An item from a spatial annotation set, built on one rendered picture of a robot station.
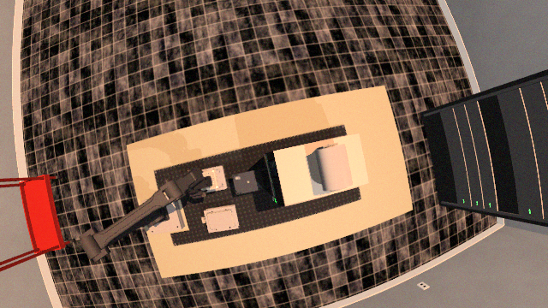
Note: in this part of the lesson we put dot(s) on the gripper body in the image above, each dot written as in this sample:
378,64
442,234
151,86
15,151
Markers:
195,194

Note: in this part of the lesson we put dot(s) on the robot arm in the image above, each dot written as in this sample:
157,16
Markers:
95,244

